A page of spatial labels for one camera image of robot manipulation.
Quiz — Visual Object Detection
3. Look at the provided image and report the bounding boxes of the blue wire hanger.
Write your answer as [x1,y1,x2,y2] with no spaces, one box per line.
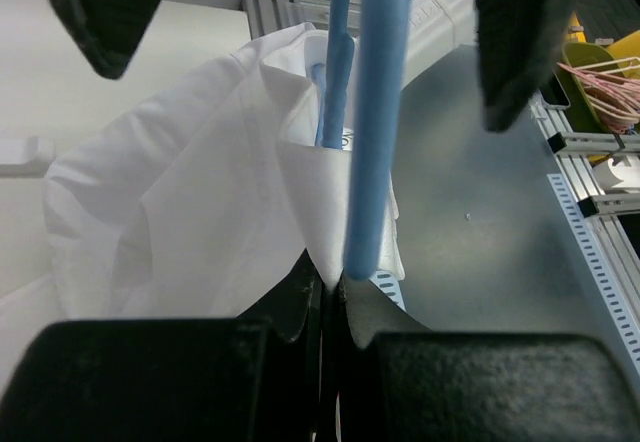
[319,0,411,280]

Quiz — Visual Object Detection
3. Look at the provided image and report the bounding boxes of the slotted grey cable duct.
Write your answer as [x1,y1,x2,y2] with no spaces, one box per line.
[547,173,639,384]

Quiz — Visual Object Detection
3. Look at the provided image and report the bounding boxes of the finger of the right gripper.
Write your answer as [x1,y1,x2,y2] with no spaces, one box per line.
[475,0,578,133]
[49,0,161,80]

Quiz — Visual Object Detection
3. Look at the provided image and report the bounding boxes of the pink hangers in bin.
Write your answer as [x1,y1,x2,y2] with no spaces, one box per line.
[558,57,639,135]

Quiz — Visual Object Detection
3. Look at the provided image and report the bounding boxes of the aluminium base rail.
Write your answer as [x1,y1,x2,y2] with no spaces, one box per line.
[529,91,640,273]

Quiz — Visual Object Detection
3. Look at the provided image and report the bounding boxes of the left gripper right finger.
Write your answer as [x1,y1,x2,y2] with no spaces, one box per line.
[338,279,639,441]

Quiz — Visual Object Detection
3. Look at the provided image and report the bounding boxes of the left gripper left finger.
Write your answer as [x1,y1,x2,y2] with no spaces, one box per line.
[1,254,322,441]

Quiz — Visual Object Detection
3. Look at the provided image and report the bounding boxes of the white shirt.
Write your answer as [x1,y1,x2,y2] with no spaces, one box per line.
[42,21,407,321]

